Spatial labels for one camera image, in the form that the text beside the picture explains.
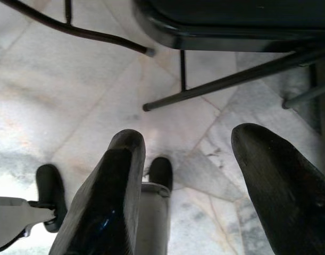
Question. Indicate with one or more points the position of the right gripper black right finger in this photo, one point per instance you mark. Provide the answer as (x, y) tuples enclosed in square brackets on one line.
[(284, 191)]

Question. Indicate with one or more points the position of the robot leg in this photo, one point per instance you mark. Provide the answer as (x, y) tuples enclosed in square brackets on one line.
[(154, 220), (13, 212)]

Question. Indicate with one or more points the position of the robot left leg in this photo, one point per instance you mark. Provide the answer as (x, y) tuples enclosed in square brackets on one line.
[(13, 212)]

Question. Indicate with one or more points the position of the marble pattern folding table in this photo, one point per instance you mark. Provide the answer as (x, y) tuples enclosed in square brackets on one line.
[(98, 34), (231, 24)]

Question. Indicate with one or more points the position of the robot right leg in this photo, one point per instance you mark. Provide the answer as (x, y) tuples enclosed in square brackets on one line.
[(154, 220)]

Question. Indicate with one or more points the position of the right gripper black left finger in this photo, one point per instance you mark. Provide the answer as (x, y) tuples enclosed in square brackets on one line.
[(109, 191)]

